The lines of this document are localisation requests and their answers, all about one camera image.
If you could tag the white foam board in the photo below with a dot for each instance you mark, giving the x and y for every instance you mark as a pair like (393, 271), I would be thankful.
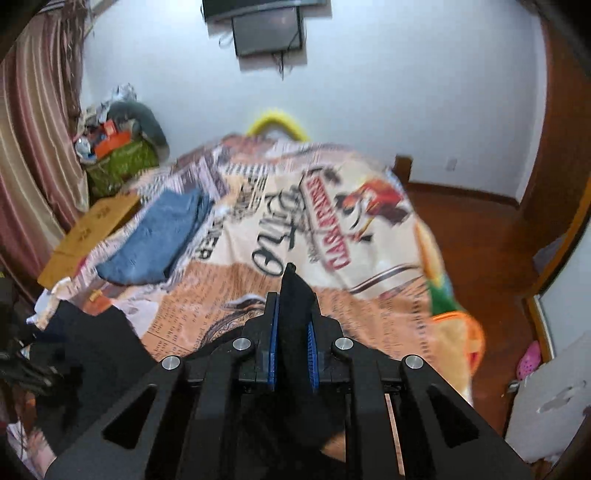
(545, 406)

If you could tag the colourful bed sheet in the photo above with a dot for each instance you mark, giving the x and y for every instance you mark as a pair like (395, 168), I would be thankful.
(461, 332)

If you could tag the wooden door frame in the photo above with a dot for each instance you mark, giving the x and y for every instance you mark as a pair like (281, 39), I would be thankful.
(563, 138)

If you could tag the green patterned box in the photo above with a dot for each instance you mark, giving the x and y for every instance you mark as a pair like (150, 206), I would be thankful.
(124, 164)

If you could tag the folded blue jeans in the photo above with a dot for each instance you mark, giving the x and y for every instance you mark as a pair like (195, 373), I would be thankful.
(152, 240)

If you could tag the printed blanket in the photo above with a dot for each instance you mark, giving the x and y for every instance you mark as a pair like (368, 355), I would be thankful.
(369, 286)

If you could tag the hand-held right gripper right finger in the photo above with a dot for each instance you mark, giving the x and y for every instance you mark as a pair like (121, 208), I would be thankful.
(313, 350)

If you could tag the black pants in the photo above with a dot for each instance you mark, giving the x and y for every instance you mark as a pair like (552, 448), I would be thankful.
(92, 350)

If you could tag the crumpled silver foil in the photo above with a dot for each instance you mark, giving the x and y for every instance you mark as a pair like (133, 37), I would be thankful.
(123, 92)

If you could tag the wooden bedpost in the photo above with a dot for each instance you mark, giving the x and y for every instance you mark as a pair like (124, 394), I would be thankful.
(402, 170)

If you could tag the brown cardboard box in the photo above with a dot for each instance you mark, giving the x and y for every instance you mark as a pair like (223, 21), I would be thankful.
(87, 230)

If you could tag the striped pink curtain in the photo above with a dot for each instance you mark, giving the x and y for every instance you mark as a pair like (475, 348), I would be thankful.
(32, 138)

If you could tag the black wall television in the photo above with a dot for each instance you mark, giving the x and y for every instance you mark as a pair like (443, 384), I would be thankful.
(258, 7)

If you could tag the white wall socket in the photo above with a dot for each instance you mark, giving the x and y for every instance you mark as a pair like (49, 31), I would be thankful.
(451, 164)

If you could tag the dark wall-mounted screen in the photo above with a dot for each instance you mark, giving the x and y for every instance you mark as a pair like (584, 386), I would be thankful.
(268, 34)

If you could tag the orange box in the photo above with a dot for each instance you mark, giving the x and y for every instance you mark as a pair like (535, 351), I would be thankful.
(111, 141)

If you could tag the pink shoe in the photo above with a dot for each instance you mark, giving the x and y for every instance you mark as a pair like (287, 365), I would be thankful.
(528, 360)

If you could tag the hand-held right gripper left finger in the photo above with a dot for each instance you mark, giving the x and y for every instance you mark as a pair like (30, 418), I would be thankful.
(272, 344)

